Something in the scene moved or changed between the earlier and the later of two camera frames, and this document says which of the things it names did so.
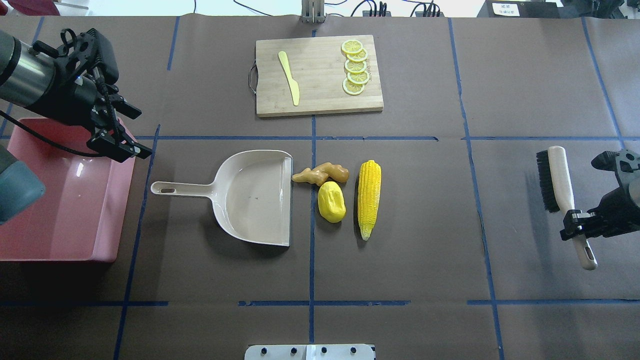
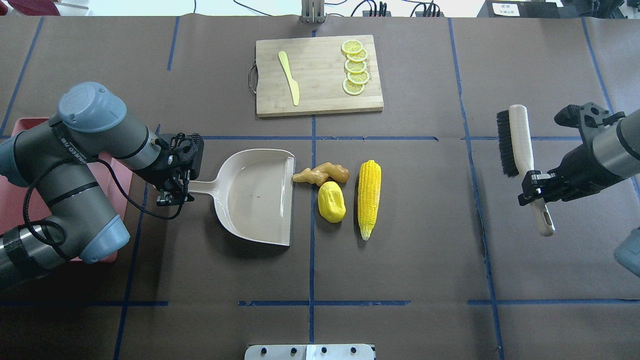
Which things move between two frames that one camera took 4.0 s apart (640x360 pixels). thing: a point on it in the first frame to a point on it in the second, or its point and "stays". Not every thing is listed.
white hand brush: [557, 195] to [515, 142]
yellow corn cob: [369, 195] stays
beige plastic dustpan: [251, 196] stays
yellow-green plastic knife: [293, 85] stays
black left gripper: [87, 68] to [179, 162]
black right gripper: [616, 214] to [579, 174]
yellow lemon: [330, 202] stays
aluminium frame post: [313, 11] stays
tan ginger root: [321, 173] stays
